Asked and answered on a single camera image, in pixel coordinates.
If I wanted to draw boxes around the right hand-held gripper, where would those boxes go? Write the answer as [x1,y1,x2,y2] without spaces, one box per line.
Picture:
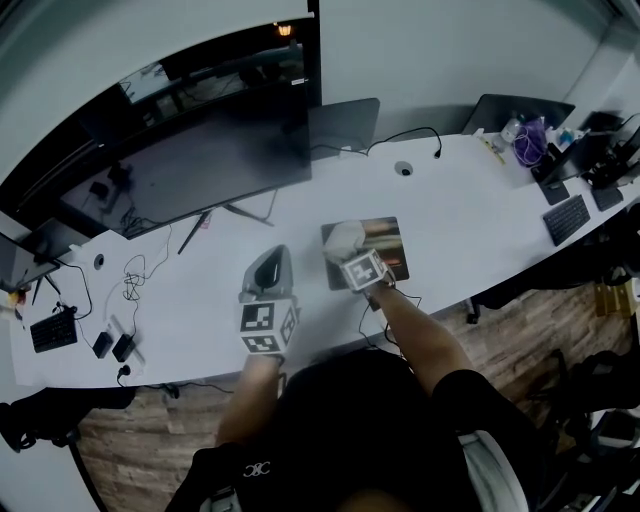
[340,247,394,294]

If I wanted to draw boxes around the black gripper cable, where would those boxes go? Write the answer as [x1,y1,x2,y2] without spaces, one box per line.
[358,293,425,360]

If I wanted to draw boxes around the dark printed mouse pad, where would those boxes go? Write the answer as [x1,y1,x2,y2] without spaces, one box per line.
[320,215,412,293]

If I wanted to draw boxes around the tangled black cable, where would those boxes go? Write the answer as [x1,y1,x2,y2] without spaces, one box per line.
[121,253,149,303]

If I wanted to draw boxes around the black desk cable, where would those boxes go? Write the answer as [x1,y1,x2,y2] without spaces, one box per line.
[311,126,444,162]

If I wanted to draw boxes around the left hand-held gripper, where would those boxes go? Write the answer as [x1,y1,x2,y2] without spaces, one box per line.
[239,244,302,357]

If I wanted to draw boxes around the black office chair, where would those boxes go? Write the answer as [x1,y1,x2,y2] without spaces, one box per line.
[0,385,137,455]

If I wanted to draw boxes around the clear water bottle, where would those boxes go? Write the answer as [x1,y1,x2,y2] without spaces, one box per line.
[499,116,524,144]

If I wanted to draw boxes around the purple mesh bag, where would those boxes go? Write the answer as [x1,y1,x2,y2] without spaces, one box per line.
[513,118,547,168]

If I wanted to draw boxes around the large black monitor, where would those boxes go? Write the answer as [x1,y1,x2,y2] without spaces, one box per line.
[59,82,314,257]

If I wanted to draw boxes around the small black monitor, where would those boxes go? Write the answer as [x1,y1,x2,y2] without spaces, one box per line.
[0,231,62,302]

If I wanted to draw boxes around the wooden box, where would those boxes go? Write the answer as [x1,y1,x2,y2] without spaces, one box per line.
[593,278,640,320]

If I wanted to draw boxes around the grey office chair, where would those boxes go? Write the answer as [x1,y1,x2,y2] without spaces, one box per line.
[456,428,527,512]

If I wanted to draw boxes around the person's left forearm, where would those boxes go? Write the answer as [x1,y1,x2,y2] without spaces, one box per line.
[215,351,283,448]

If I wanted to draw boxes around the black keyboard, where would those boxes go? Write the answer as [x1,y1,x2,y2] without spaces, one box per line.
[29,309,80,355]

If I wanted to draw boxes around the black monitor cable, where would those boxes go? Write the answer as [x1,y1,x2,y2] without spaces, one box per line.
[55,261,95,322]

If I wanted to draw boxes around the dark compact keyboard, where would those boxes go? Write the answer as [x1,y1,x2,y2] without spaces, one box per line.
[591,185,625,213]
[542,194,592,248]

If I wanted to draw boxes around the person's right forearm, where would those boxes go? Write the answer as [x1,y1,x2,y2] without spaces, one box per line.
[370,280,476,399]

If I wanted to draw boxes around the black side monitor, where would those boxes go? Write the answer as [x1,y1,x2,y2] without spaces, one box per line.
[530,133,597,207]
[583,111,640,190]

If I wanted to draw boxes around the person's black shirt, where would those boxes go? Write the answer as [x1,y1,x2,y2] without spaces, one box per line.
[164,348,557,512]

